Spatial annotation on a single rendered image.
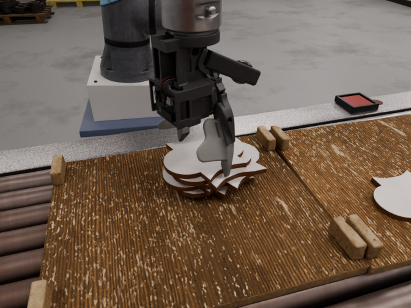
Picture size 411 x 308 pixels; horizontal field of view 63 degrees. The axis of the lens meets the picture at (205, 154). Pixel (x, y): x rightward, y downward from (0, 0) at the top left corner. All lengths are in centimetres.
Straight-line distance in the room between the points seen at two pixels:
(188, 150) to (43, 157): 32
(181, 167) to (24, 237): 25
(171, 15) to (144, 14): 44
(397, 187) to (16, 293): 58
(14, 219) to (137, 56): 49
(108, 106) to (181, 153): 41
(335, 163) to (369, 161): 7
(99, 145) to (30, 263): 30
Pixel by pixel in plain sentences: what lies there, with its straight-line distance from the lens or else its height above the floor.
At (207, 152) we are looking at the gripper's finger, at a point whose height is 104.
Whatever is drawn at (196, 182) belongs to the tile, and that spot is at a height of 98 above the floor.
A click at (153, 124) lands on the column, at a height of 87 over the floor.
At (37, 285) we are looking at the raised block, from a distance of 45.
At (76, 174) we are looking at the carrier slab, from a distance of 64.
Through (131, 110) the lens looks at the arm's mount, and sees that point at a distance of 92.
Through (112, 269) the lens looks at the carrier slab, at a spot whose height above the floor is 94.
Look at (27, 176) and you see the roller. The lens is 70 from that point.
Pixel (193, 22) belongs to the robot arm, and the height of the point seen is 121.
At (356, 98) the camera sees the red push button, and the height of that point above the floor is 93.
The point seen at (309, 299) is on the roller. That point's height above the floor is 91.
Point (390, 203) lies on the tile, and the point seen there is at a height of 95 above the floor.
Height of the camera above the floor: 130
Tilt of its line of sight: 34 degrees down
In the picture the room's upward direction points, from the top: straight up
